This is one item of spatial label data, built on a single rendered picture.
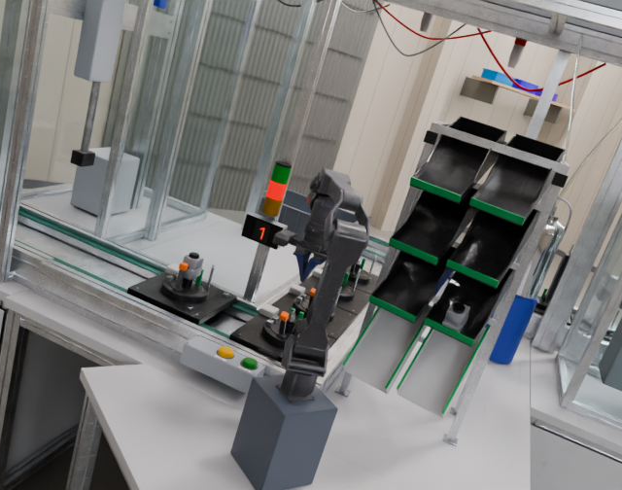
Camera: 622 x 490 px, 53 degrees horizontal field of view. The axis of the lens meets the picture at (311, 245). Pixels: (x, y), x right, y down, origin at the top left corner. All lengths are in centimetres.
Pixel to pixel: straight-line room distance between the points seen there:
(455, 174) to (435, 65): 565
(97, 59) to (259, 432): 144
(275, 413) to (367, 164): 610
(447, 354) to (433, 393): 11
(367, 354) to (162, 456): 60
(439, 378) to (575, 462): 79
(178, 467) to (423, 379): 66
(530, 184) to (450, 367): 51
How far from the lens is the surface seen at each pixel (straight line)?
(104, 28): 231
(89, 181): 269
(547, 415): 226
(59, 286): 193
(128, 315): 181
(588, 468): 235
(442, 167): 162
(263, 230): 184
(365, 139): 714
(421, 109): 723
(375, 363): 168
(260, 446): 137
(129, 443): 145
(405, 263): 175
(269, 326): 177
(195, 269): 186
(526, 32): 262
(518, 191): 162
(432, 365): 170
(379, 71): 703
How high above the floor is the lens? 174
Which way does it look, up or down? 17 degrees down
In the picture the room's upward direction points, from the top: 17 degrees clockwise
